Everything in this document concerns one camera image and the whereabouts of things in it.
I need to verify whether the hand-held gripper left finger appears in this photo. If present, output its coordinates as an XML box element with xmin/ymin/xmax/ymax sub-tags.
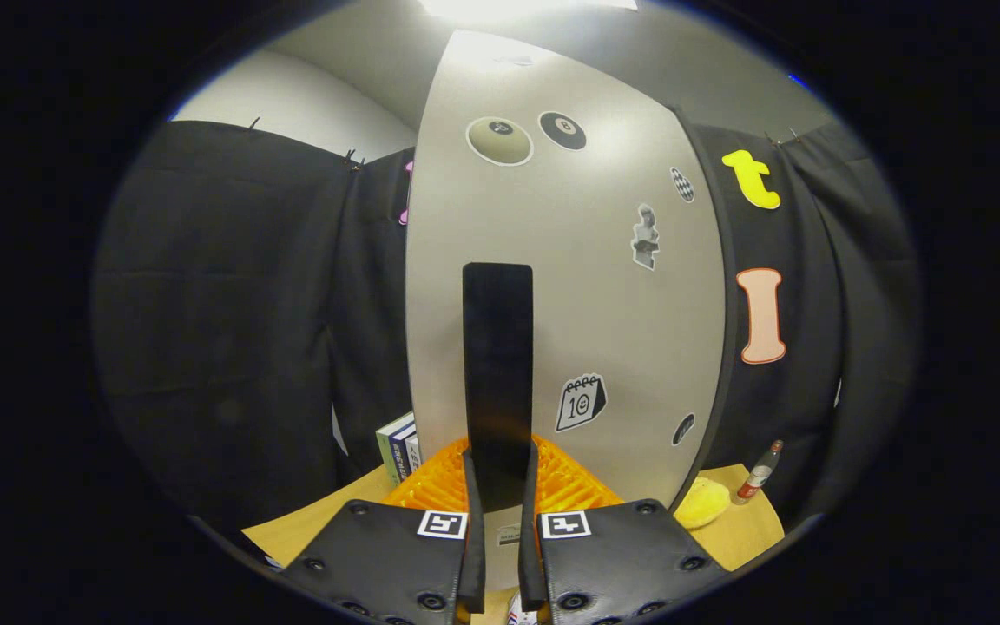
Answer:
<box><xmin>279</xmin><ymin>437</ymin><xmax>487</xmax><ymax>625</ymax></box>

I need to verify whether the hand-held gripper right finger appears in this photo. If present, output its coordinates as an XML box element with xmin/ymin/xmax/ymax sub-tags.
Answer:
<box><xmin>517</xmin><ymin>434</ymin><xmax>731</xmax><ymax>625</ymax></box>

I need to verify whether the dark grey shoe cabinet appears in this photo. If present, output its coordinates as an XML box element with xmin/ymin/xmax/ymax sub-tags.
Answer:
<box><xmin>667</xmin><ymin>102</ymin><xmax>740</xmax><ymax>515</ymax></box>

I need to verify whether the beige shoe cabinet door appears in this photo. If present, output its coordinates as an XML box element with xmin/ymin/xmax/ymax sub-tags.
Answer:
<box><xmin>405</xmin><ymin>29</ymin><xmax>728</xmax><ymax>593</ymax></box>

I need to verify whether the dark blue book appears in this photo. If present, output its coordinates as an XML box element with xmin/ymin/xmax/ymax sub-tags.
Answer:
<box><xmin>389</xmin><ymin>423</ymin><xmax>418</xmax><ymax>480</ymax></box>

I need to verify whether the yellow soft toy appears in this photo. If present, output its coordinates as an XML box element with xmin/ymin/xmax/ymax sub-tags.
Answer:
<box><xmin>672</xmin><ymin>476</ymin><xmax>732</xmax><ymax>530</ymax></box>

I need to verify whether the red label plastic bottle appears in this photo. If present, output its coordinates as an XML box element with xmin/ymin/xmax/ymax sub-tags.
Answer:
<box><xmin>732</xmin><ymin>439</ymin><xmax>784</xmax><ymax>506</ymax></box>

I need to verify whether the black backdrop cloth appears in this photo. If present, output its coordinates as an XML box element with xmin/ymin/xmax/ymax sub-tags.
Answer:
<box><xmin>90</xmin><ymin>117</ymin><xmax>924</xmax><ymax>530</ymax></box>

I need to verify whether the large ceiling light panel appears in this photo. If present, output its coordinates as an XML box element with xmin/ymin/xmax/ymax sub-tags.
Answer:
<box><xmin>418</xmin><ymin>0</ymin><xmax>640</xmax><ymax>23</ymax></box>

